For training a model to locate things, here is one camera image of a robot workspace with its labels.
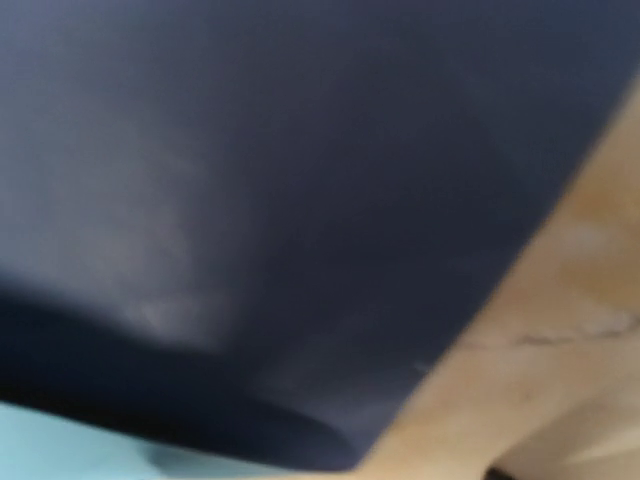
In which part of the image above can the blue wrapping paper sheet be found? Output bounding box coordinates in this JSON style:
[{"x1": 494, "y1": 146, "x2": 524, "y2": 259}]
[{"x1": 1, "y1": 1, "x2": 639, "y2": 479}]

